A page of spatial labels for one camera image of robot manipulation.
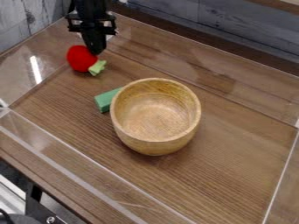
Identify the red plush tomato toy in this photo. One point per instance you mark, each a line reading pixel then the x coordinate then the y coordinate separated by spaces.
pixel 83 61

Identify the black metal table frame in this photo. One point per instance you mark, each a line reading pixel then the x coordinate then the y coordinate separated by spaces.
pixel 37 195

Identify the clear acrylic tray walls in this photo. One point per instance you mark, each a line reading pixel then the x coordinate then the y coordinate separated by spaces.
pixel 235 174

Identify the round wooden bowl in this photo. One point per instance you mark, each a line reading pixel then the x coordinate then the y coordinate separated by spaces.
pixel 155 113

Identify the green rectangular block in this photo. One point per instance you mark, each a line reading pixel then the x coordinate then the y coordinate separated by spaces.
pixel 104 99

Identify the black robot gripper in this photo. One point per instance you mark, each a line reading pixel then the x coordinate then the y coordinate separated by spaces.
pixel 87 15

